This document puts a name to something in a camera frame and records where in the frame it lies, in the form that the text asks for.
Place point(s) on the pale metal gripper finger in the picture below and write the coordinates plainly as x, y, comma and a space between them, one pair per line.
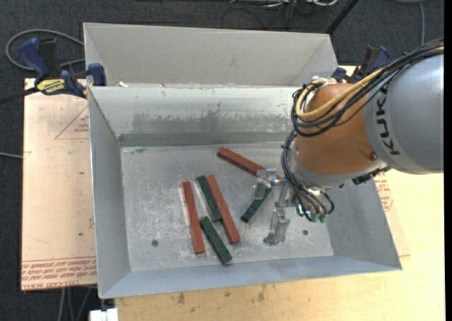
279, 228
263, 185

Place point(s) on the dark green flat block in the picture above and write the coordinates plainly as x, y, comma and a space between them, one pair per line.
252, 210
216, 241
209, 198

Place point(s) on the red-brown flat block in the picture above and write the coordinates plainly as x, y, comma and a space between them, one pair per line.
236, 159
194, 219
224, 210

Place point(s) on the grey metal bin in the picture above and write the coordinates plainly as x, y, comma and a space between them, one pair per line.
159, 206

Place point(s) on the black cylinder on white bracket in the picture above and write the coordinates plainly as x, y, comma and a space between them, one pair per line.
363, 178

